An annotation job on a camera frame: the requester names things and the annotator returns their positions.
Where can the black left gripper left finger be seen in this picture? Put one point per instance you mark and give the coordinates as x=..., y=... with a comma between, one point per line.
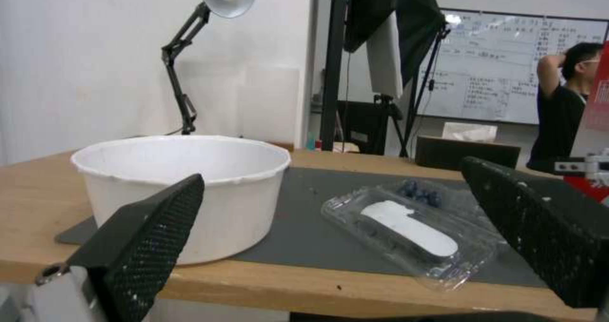
x=142, y=243

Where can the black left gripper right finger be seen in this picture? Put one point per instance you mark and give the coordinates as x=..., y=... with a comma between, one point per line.
x=542, y=229

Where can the red takeout bag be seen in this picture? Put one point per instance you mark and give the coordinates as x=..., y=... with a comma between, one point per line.
x=600, y=97

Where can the clear plastic takeout container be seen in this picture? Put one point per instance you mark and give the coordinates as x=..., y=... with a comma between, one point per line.
x=380, y=243

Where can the white round plastic tub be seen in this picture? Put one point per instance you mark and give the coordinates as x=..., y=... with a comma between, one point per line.
x=238, y=211

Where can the blueberry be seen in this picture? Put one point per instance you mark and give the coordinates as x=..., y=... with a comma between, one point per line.
x=421, y=194
x=433, y=195
x=436, y=203
x=409, y=185

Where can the dark brown box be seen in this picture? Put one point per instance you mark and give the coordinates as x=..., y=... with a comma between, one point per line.
x=457, y=154

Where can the pale tissue box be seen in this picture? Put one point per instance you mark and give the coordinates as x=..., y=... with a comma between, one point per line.
x=468, y=131

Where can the dark grey table mat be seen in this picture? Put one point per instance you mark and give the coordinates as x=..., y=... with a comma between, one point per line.
x=304, y=236

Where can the black light stand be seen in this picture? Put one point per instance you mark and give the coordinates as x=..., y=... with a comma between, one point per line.
x=423, y=86

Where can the black jointed desk lamp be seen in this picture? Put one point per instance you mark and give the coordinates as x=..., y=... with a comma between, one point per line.
x=183, y=43

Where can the black chair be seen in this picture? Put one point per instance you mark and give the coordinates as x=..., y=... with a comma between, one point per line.
x=361, y=125

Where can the black softbox light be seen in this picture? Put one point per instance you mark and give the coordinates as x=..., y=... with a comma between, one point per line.
x=376, y=11

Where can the silver metal bracket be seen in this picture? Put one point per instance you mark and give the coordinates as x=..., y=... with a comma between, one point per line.
x=583, y=165

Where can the wall whiteboard with writing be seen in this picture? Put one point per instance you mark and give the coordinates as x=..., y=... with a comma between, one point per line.
x=495, y=68

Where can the black upright frame post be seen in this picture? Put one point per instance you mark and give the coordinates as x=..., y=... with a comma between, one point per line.
x=333, y=68

